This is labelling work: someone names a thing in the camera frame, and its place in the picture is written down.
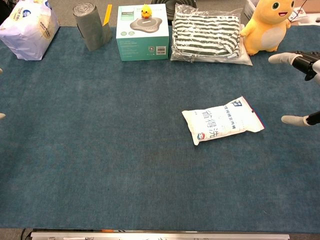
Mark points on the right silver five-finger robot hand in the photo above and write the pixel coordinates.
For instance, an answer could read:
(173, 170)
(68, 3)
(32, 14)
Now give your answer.
(303, 61)

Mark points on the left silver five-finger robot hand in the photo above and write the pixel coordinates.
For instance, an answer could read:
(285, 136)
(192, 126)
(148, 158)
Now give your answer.
(1, 116)

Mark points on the white plastic package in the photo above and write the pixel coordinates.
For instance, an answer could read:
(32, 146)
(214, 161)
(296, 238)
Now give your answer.
(222, 120)

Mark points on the white blue snack packet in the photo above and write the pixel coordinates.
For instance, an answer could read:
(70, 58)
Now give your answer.
(297, 15)

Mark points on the yellow plush dinosaur toy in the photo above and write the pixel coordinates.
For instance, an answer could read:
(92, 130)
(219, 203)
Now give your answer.
(268, 30)

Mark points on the brown cardboard box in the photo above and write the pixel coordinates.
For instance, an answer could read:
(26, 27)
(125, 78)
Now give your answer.
(313, 6)

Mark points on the white tissue paper pack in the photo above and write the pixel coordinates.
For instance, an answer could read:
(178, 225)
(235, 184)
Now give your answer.
(27, 30)

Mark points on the striped shirt in plastic bag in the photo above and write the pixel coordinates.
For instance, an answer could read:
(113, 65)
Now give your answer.
(207, 37)

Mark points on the blue felt table mat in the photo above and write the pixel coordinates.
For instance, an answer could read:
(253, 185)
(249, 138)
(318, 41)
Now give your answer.
(112, 137)

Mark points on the grey garbage bag roll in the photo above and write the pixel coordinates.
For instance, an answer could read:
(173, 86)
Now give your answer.
(92, 30)

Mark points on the yellow ruler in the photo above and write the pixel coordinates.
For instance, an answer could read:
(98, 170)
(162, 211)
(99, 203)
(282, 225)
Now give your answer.
(107, 15)

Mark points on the teal white speaker box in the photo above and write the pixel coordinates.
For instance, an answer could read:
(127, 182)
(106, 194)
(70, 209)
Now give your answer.
(142, 42)

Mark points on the small yellow duck toy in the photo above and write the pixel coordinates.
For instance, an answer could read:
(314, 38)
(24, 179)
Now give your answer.
(146, 12)

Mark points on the aluminium frame rail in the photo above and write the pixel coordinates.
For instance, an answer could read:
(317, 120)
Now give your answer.
(160, 235)

